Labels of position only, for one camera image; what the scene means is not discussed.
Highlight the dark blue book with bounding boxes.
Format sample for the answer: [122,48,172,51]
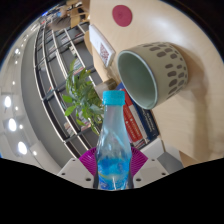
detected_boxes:
[116,82,160,150]

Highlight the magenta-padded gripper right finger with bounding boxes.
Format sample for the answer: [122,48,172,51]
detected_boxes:
[129,147,169,190]

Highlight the grey-green patterned ceramic cup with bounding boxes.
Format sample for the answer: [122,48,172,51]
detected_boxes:
[116,41,189,111]

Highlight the flat round red coaster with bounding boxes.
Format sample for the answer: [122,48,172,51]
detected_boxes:
[111,4,134,28]

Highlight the person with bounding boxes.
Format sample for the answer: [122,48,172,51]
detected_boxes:
[49,5,73,26]

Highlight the green potted plant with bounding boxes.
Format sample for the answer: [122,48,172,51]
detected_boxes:
[61,58,118,136]

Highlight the red book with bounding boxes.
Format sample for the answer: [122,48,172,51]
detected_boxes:
[121,98,140,144]
[126,101,145,145]

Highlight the grey bookshelf unit with books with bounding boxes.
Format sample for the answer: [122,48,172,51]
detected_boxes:
[33,19,118,158]

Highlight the round ceiling lights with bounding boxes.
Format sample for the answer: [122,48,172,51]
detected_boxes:
[2,46,38,158]

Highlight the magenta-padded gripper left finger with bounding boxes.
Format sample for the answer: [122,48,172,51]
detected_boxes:
[57,148,98,190]

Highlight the clear bottle with blue cap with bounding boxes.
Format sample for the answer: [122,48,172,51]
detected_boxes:
[94,89,133,192]

